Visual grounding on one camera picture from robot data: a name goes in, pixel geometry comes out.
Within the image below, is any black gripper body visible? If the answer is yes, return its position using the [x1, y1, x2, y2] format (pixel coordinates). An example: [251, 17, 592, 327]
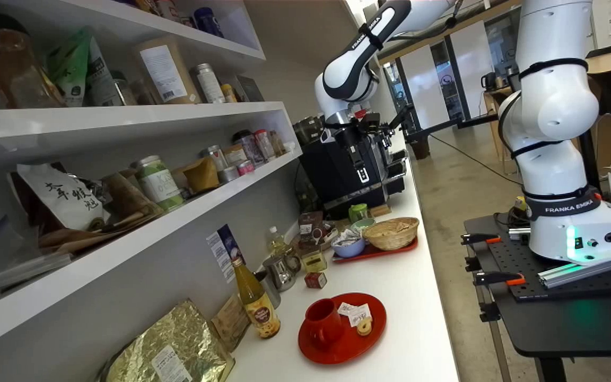
[321, 115, 386, 189]

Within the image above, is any white packet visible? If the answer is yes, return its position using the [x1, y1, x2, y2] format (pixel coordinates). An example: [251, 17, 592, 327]
[335, 301, 373, 327]

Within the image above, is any brown paper packet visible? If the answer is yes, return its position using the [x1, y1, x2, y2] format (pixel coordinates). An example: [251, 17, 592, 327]
[211, 293, 253, 354]

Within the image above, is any white shelf unit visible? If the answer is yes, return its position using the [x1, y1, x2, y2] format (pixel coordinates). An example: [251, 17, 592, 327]
[0, 0, 305, 382]

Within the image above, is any black coffee machine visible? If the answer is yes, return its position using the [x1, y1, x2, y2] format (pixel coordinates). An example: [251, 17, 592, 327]
[294, 112, 409, 221]

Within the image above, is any green box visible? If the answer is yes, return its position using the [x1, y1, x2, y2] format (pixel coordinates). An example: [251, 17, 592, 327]
[347, 203, 371, 226]

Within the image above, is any dark jar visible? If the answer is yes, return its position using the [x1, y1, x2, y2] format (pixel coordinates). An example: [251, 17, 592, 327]
[297, 215, 322, 250]

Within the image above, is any wicker basket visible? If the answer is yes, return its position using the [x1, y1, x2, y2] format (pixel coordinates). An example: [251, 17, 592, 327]
[363, 218, 420, 253]

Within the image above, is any blue bowl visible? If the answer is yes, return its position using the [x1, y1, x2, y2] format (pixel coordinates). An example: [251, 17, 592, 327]
[332, 230, 370, 260]

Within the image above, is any red tray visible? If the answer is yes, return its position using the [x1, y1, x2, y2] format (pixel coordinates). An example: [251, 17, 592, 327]
[332, 239, 420, 265]

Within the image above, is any yellow label jar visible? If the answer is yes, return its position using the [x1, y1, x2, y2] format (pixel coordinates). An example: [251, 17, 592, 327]
[299, 250, 329, 276]

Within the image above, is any small red can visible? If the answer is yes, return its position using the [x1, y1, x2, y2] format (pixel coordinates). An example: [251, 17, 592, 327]
[303, 270, 329, 292]

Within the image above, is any yellow brown cup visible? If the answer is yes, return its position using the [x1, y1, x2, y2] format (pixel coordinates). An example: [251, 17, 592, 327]
[183, 158, 223, 196]

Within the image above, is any white can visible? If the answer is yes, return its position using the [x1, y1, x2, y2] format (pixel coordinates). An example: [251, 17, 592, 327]
[195, 62, 228, 106]

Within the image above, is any blue white carton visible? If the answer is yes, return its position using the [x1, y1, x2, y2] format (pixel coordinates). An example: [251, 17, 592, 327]
[204, 224, 245, 284]

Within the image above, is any red cup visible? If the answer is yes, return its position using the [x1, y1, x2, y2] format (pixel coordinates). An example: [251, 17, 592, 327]
[303, 298, 349, 345]

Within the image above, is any yellow liquid glass bottle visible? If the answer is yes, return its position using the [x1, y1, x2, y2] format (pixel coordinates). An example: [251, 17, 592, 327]
[232, 253, 283, 342]

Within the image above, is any red plate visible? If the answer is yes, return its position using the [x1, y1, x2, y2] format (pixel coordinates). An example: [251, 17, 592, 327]
[297, 292, 388, 368]

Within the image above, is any green lid jar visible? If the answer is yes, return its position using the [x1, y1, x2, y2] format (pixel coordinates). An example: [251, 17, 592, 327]
[135, 153, 187, 213]

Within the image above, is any brown bag white label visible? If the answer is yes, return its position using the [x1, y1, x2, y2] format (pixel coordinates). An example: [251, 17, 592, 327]
[135, 39, 202, 106]

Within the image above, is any gold foil bag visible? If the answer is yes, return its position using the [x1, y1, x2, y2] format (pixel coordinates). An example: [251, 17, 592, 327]
[96, 300, 239, 382]

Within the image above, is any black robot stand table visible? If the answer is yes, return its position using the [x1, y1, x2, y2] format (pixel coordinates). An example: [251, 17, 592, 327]
[460, 211, 611, 382]

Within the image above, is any green pouch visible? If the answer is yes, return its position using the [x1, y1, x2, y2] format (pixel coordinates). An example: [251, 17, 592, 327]
[48, 28, 100, 108]

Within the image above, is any white bag black script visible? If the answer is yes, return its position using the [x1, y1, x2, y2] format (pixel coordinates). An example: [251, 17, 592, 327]
[16, 162, 113, 233]

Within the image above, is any amber glass jar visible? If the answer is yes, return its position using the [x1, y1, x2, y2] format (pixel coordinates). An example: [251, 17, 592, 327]
[0, 13, 63, 110]

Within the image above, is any orange handled clamp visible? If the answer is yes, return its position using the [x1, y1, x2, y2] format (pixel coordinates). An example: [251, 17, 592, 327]
[472, 270, 530, 292]
[460, 232, 508, 250]

